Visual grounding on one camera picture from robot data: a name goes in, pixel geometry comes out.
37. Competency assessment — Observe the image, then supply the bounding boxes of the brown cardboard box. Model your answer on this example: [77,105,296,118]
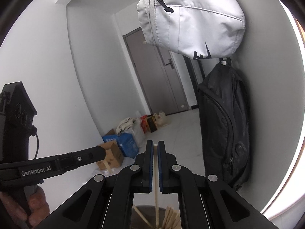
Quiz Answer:
[97,141,124,170]

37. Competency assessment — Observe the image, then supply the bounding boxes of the blue cardboard box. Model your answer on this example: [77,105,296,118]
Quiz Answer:
[102,133,139,159]

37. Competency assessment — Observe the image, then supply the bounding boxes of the person's left hand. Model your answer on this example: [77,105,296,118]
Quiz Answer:
[1,186,50,228]

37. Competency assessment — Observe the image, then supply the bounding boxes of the black hanging backpack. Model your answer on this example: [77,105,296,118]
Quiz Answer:
[198,63,251,191]

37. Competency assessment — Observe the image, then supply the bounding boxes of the red and yellow bags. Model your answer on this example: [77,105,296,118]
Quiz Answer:
[140,111,170,133]

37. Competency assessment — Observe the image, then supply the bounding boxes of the grey door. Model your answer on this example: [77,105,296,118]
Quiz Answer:
[124,28,197,115]

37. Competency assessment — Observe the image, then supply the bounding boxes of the white hanging bag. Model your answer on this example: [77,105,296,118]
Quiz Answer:
[137,0,246,60]

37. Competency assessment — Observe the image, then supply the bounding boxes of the white utensil holder with compartments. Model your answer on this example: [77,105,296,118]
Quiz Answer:
[130,205,166,228]

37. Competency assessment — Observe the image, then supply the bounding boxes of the wooden chopstick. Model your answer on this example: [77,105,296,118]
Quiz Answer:
[153,145,159,228]

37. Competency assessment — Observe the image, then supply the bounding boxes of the chopsticks bundle in holder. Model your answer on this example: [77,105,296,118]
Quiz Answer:
[162,206,181,229]

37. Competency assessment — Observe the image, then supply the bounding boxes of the white cloth bundle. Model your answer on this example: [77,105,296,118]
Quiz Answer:
[116,117,136,134]

